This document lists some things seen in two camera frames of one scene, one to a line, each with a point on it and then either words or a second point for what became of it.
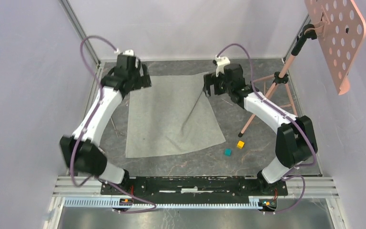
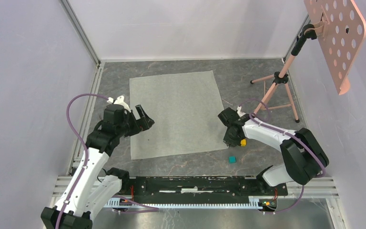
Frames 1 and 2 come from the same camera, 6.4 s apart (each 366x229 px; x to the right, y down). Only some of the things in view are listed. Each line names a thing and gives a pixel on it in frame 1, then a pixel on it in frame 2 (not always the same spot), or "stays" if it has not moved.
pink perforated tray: (345, 31) stays
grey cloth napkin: (172, 115) stays
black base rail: (193, 187) stays
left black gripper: (145, 81) → (147, 122)
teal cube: (228, 152) → (232, 159)
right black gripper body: (221, 87) → (229, 139)
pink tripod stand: (280, 77) stays
